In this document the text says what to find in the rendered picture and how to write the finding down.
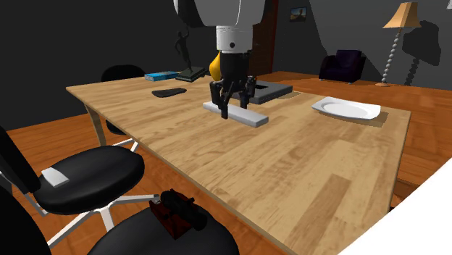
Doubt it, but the floor lamp with beige shade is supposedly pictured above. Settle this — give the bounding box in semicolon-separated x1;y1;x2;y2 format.
374;1;423;88

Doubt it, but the grey square tray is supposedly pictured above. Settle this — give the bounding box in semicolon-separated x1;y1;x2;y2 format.
230;80;293;105

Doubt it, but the yellow rounded object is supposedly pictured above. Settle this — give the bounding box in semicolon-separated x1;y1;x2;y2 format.
209;51;224;80

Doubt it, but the wooden table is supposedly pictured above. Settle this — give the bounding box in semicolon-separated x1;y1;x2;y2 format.
65;72;413;255

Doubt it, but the wall picture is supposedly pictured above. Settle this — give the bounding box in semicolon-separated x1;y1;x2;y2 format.
289;7;309;23

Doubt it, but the dark armchair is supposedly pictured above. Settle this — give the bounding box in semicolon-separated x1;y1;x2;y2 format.
318;49;367;85

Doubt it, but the dark red and black object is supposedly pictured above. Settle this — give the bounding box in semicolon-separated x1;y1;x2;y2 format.
148;188;209;241

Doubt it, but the white rectangular bar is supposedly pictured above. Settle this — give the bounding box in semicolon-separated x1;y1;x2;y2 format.
202;101;269;129

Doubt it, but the black flat remote control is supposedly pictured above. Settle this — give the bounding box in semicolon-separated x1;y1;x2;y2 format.
151;87;188;99

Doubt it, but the dark figure statue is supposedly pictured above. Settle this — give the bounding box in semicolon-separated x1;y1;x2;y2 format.
175;29;209;83

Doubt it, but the blue book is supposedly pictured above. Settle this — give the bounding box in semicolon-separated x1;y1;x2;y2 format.
144;70;180;83

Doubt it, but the white plate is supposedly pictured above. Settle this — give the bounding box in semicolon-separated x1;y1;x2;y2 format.
311;96;382;120

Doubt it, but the brown door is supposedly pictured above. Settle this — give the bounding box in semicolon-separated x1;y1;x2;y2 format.
248;0;280;77

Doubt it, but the black office chair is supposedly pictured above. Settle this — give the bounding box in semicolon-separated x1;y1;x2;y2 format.
101;64;146;154
0;185;241;255
0;125;161;248

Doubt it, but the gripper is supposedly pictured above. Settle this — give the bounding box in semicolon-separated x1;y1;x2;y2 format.
209;51;257;120

